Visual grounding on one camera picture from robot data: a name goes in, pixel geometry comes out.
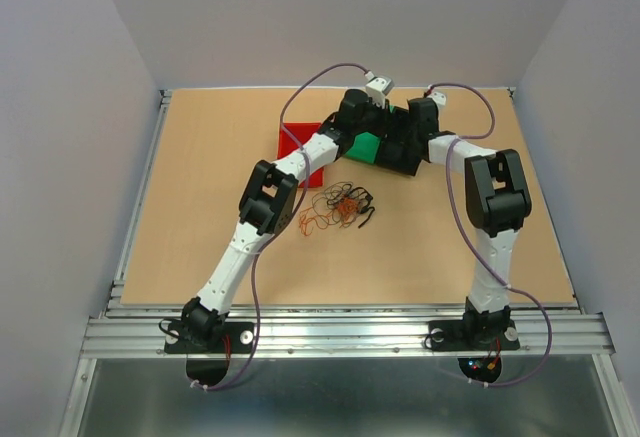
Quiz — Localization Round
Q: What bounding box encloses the red plastic bin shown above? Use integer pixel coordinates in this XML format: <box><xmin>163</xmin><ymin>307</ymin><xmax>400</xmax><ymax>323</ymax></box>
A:
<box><xmin>277</xmin><ymin>122</ymin><xmax>324</xmax><ymax>189</ymax></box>

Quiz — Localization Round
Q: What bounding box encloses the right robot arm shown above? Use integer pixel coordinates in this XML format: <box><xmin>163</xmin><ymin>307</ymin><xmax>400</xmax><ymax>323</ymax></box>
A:
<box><xmin>407</xmin><ymin>95</ymin><xmax>532</xmax><ymax>352</ymax></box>

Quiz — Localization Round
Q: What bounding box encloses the green plastic bin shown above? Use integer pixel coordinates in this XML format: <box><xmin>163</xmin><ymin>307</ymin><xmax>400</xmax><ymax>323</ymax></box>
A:
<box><xmin>345</xmin><ymin>132</ymin><xmax>386</xmax><ymax>165</ymax></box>

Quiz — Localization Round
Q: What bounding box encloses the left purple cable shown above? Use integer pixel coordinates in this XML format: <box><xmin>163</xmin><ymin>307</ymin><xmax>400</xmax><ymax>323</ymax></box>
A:
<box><xmin>188</xmin><ymin>61</ymin><xmax>374</xmax><ymax>394</ymax></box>

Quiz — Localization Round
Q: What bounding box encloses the orange black cable bundle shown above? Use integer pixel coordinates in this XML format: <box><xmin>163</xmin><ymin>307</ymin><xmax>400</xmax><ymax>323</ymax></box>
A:
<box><xmin>297</xmin><ymin>180</ymin><xmax>377</xmax><ymax>238</ymax></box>

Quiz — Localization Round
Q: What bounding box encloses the black plastic bin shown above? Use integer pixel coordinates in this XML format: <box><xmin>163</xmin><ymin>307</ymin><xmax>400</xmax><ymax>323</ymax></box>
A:
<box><xmin>374</xmin><ymin>110</ymin><xmax>422</xmax><ymax>176</ymax></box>

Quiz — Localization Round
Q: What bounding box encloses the purple cable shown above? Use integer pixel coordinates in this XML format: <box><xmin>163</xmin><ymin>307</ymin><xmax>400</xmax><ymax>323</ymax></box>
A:
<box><xmin>427</xmin><ymin>82</ymin><xmax>554</xmax><ymax>390</ymax></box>
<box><xmin>188</xmin><ymin>61</ymin><xmax>374</xmax><ymax>394</ymax></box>

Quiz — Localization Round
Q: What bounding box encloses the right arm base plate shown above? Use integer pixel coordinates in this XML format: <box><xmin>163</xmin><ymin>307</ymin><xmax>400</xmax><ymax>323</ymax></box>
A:
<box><xmin>422</xmin><ymin>320</ymin><xmax>521</xmax><ymax>353</ymax></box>

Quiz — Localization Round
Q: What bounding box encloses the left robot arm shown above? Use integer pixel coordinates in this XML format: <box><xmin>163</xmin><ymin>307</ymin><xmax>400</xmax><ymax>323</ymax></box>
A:
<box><xmin>181</xmin><ymin>84</ymin><xmax>390</xmax><ymax>351</ymax></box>

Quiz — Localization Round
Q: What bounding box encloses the aluminium rail frame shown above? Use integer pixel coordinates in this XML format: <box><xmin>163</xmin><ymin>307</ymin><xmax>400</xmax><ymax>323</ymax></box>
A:
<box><xmin>62</xmin><ymin>88</ymin><xmax>630</xmax><ymax>436</ymax></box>

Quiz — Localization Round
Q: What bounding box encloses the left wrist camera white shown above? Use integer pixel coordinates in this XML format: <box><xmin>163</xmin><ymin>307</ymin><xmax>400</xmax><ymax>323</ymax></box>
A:
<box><xmin>365</xmin><ymin>71</ymin><xmax>395</xmax><ymax>108</ymax></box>

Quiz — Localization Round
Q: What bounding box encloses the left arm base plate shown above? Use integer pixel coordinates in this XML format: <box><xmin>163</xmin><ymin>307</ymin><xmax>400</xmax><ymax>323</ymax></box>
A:
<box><xmin>158</xmin><ymin>319</ymin><xmax>255</xmax><ymax>355</ymax></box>

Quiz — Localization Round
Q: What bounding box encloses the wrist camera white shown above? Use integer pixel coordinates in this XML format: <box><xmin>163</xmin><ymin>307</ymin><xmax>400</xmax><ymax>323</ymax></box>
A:
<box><xmin>424</xmin><ymin>86</ymin><xmax>447</xmax><ymax>109</ymax></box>
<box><xmin>365</xmin><ymin>71</ymin><xmax>395</xmax><ymax>108</ymax></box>

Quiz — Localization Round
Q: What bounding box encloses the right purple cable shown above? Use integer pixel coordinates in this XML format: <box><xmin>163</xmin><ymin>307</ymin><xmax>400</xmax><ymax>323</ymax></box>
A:
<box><xmin>427</xmin><ymin>82</ymin><xmax>554</xmax><ymax>390</ymax></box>

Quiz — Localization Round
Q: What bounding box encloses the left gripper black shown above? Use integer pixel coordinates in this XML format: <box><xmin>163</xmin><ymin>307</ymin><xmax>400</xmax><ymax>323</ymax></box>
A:
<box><xmin>351</xmin><ymin>96</ymin><xmax>397</xmax><ymax>138</ymax></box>

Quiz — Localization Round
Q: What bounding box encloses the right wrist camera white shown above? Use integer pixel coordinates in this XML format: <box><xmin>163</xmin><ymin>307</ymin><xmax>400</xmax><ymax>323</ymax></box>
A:
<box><xmin>424</xmin><ymin>86</ymin><xmax>447</xmax><ymax>109</ymax></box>

